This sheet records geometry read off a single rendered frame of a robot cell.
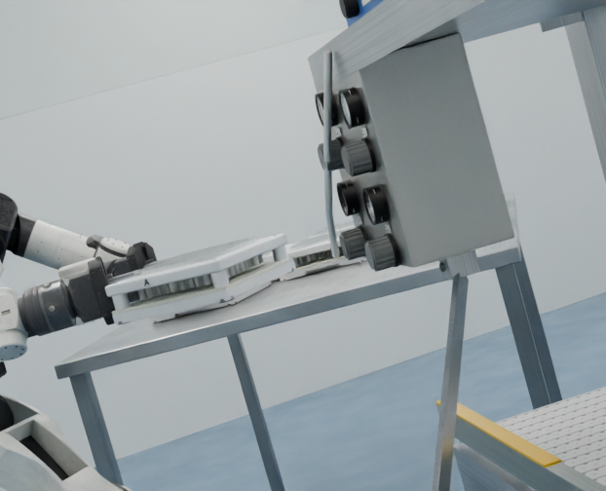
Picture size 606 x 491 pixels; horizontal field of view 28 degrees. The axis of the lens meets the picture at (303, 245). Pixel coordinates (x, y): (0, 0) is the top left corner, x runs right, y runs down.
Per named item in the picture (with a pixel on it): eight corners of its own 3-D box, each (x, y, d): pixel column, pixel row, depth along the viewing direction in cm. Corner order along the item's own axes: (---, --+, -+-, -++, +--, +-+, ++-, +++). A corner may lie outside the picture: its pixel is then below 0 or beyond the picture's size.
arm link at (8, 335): (35, 277, 217) (-27, 295, 216) (46, 329, 212) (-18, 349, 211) (53, 302, 227) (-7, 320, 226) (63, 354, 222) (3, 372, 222)
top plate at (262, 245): (288, 243, 224) (285, 232, 224) (220, 271, 203) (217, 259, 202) (181, 268, 236) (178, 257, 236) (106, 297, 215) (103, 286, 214)
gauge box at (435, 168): (361, 259, 135) (313, 84, 134) (451, 233, 137) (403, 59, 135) (411, 269, 113) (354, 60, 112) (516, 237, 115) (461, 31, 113)
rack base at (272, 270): (296, 269, 224) (292, 256, 224) (229, 300, 203) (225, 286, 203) (189, 292, 236) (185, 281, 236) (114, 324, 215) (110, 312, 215)
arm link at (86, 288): (102, 254, 223) (39, 273, 223) (96, 257, 214) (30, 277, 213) (123, 320, 224) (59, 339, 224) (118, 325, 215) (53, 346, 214)
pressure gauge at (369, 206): (369, 225, 120) (359, 188, 120) (382, 221, 120) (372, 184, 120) (378, 225, 116) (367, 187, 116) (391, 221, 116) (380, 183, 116)
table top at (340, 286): (209, 283, 431) (207, 274, 431) (515, 202, 411) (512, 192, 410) (56, 380, 284) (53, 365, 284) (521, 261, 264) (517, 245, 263)
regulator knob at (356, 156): (347, 179, 118) (334, 135, 118) (371, 172, 119) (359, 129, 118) (354, 178, 115) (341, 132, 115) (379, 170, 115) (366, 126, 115)
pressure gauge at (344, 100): (346, 130, 118) (335, 92, 118) (359, 126, 118) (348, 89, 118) (354, 127, 114) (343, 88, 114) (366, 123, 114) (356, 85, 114)
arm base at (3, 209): (-12, 286, 267) (-57, 261, 268) (18, 256, 277) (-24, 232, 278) (2, 238, 258) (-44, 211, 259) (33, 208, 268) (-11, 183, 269)
